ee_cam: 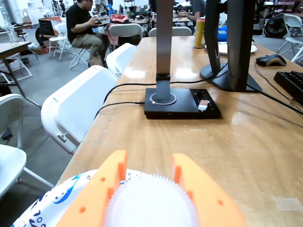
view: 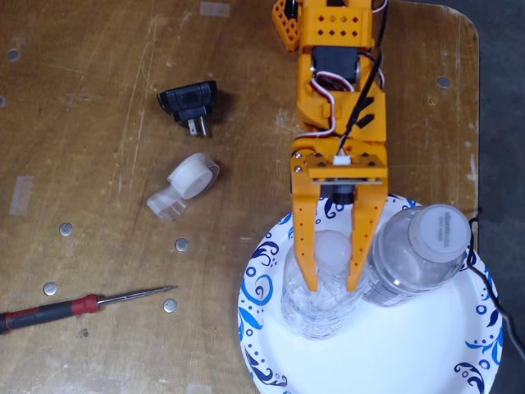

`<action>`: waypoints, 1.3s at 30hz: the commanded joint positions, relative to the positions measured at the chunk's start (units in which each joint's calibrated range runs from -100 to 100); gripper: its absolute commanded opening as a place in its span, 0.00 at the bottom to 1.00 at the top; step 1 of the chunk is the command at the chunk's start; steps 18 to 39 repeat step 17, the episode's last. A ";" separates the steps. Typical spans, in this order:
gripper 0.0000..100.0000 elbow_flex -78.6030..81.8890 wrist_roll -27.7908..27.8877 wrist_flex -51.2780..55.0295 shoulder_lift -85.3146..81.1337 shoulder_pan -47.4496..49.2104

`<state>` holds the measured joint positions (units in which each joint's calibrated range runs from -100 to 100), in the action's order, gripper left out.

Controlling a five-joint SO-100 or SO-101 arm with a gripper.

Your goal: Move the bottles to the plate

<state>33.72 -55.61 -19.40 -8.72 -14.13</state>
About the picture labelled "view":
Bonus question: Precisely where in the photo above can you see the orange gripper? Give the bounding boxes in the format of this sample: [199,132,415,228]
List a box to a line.
[290,86,389,293]

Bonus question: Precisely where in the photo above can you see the clear ribbed water bottle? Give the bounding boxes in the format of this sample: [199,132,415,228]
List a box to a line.
[281,229,370,341]

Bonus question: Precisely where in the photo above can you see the vitaminwater labelled plastic bottle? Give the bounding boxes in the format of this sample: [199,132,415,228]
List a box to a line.
[363,204,473,308]

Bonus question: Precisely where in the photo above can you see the blue patterned paper plate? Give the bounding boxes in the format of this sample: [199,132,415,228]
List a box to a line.
[237,192,504,394]

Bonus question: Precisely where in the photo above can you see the white clear tape dispenser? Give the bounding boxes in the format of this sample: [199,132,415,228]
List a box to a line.
[146,152,221,222]

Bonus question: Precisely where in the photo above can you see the black plug power adapter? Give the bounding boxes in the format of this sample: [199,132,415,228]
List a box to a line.
[157,80,218,139]

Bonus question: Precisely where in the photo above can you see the clear tape strip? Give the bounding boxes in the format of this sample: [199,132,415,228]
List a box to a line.
[199,1,231,17]
[8,175,34,217]

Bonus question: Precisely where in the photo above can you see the red black screwdriver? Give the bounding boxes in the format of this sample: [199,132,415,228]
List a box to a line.
[0,285,178,336]

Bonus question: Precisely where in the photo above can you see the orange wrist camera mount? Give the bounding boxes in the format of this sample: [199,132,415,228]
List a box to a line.
[307,152,389,205]

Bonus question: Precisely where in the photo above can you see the red white servo wires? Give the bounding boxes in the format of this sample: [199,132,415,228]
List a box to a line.
[308,53,387,139]

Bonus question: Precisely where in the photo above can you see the black hanging cable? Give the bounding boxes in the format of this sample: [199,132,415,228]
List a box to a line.
[466,207,525,360]

